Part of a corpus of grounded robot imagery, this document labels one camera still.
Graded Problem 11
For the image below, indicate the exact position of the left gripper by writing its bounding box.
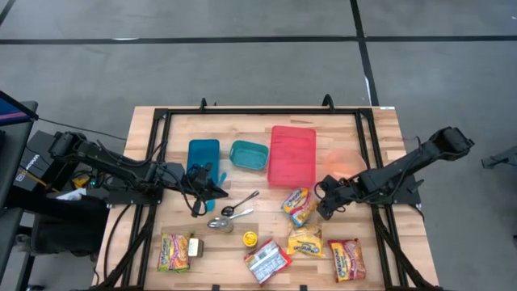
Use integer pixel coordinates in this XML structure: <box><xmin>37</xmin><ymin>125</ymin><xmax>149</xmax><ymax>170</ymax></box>
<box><xmin>163</xmin><ymin>163</ymin><xmax>229</xmax><ymax>202</ymax></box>

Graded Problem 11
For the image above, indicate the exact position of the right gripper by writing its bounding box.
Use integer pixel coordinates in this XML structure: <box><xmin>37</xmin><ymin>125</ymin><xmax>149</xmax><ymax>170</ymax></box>
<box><xmin>317</xmin><ymin>179</ymin><xmax>360</xmax><ymax>221</ymax></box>

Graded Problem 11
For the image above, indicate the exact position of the blue yellow ramen packet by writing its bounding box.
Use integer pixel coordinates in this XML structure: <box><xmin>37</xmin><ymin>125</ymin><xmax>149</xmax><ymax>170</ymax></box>
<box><xmin>281</xmin><ymin>187</ymin><xmax>320</xmax><ymax>228</ymax></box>

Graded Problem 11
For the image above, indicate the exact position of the clear herb spice jar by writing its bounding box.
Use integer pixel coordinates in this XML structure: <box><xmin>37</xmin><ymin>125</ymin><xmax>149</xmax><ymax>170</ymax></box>
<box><xmin>216</xmin><ymin>216</ymin><xmax>235</xmax><ymax>234</ymax></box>

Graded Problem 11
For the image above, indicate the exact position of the brown yellow-lid spice jar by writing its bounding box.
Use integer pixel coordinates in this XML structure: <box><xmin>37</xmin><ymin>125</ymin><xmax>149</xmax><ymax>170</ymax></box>
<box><xmin>242</xmin><ymin>230</ymin><xmax>259</xmax><ymax>249</ymax></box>

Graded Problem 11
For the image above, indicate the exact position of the dark metal spoon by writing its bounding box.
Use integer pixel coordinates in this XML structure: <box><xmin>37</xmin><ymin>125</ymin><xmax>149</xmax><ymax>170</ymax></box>
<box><xmin>221</xmin><ymin>190</ymin><xmax>260</xmax><ymax>217</ymax></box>

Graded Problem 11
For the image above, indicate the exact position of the silver metal spoon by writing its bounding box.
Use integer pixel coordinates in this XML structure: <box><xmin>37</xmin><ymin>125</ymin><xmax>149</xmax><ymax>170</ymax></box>
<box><xmin>207</xmin><ymin>208</ymin><xmax>254</xmax><ymax>230</ymax></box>

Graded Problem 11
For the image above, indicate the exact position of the blue plastic bin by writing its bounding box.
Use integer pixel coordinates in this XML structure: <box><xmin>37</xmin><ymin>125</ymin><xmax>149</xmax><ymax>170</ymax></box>
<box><xmin>186</xmin><ymin>138</ymin><xmax>221</xmax><ymax>185</ymax></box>

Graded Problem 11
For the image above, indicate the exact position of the teal plastic basket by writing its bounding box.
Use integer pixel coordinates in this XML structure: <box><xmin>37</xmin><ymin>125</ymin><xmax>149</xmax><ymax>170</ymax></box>
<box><xmin>229</xmin><ymin>139</ymin><xmax>270</xmax><ymax>171</ymax></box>

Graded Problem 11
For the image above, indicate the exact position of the orange red ramen packet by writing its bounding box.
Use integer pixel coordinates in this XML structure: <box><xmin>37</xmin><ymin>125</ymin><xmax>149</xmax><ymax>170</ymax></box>
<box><xmin>327</xmin><ymin>238</ymin><xmax>367</xmax><ymax>284</ymax></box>

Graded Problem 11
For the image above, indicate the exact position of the small cream tin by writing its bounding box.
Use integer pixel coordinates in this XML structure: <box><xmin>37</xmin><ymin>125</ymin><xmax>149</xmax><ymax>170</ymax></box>
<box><xmin>187</xmin><ymin>237</ymin><xmax>205</xmax><ymax>259</ymax></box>

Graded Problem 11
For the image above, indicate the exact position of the red plastic bin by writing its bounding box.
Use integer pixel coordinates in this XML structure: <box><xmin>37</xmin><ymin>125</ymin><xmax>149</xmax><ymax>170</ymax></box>
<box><xmin>267</xmin><ymin>124</ymin><xmax>317</xmax><ymax>190</ymax></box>

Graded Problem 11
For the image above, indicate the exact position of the green pink ramen packet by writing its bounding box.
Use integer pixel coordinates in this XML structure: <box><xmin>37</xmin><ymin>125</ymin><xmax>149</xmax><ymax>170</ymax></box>
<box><xmin>157</xmin><ymin>232</ymin><xmax>195</xmax><ymax>273</ymax></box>

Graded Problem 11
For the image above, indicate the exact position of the red white ramen packet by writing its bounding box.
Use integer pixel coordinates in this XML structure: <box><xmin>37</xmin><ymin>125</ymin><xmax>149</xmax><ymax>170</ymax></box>
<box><xmin>243</xmin><ymin>238</ymin><xmax>293</xmax><ymax>286</ymax></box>

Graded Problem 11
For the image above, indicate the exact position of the white paper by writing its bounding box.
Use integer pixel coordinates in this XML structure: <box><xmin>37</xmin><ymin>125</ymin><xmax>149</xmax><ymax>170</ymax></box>
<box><xmin>56</xmin><ymin>188</ymin><xmax>88</xmax><ymax>202</ymax></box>

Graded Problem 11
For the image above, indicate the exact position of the black box white logo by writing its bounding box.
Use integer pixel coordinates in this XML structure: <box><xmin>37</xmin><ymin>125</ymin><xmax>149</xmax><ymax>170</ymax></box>
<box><xmin>13</xmin><ymin>129</ymin><xmax>56</xmax><ymax>192</ymax></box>

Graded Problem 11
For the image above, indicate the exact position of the black side desk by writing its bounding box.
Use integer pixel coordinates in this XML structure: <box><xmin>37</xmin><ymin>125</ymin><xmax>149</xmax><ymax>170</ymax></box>
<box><xmin>0</xmin><ymin>100</ymin><xmax>40</xmax><ymax>284</ymax></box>

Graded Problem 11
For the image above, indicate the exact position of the blue-screen monitor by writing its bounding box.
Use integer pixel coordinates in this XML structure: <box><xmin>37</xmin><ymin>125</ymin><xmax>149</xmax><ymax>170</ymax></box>
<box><xmin>0</xmin><ymin>90</ymin><xmax>40</xmax><ymax>127</ymax></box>

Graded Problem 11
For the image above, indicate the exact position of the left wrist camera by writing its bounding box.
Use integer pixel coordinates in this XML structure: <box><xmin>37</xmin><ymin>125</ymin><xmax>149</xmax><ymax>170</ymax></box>
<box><xmin>188</xmin><ymin>163</ymin><xmax>213</xmax><ymax>183</ymax></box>

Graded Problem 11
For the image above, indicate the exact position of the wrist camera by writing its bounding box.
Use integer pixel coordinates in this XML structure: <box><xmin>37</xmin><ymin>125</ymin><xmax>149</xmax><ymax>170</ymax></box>
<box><xmin>188</xmin><ymin>163</ymin><xmax>213</xmax><ymax>183</ymax></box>
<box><xmin>322</xmin><ymin>175</ymin><xmax>340</xmax><ymax>192</ymax></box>

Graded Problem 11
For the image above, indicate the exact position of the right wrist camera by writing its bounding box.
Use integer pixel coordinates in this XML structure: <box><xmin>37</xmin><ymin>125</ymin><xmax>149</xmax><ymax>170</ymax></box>
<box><xmin>322</xmin><ymin>175</ymin><xmax>340</xmax><ymax>192</ymax></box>

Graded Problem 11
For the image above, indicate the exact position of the thin black floor cable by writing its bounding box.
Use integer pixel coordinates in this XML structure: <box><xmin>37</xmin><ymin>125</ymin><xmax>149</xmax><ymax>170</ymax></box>
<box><xmin>38</xmin><ymin>116</ymin><xmax>127</xmax><ymax>141</ymax></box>

